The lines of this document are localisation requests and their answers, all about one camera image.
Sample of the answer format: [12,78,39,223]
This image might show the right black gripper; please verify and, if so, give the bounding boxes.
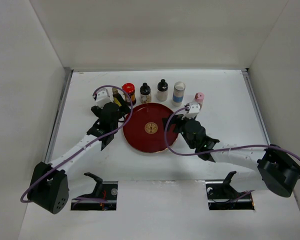
[162,113,196,149]

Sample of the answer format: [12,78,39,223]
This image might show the small yellow-label bottle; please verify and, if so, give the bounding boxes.
[112,88,123,107]

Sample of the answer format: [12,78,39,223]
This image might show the tall red-lid sauce jar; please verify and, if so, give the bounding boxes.
[122,82,137,105]

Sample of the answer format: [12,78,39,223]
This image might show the pink-lid spice jar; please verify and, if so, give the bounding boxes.
[193,92,205,109]

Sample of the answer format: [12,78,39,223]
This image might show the black-cap brown spice bottle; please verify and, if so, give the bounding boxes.
[140,82,152,104]

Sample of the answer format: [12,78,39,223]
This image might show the silver-lid blue-label grain jar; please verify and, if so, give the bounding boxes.
[172,81,186,107]

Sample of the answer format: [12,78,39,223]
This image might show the black-cap white powder bottle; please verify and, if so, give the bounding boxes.
[156,79,169,102]

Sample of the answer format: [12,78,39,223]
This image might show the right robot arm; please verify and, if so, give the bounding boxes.
[164,114,300,198]

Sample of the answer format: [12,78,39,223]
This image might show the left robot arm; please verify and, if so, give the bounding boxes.
[20,101,131,215]

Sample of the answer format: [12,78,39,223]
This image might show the round red lacquer tray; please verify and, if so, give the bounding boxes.
[123,102,173,153]

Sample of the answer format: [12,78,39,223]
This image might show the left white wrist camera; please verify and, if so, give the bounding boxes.
[92,88,111,109]

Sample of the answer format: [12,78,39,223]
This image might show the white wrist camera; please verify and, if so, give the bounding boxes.
[92,88,111,109]
[183,102,201,119]

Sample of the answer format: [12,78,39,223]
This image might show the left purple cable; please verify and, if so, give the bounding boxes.
[20,85,134,203]

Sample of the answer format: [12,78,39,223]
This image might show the purple cable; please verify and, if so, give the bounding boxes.
[164,106,300,179]
[20,85,134,203]

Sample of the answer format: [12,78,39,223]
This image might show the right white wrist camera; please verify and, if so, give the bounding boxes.
[183,102,201,119]

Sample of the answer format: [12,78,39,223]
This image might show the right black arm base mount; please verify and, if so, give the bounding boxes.
[205,171,255,211]

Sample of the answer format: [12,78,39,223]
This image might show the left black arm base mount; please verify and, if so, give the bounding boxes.
[70,172,119,211]

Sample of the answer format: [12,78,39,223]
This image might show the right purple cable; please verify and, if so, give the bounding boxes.
[164,106,300,179]

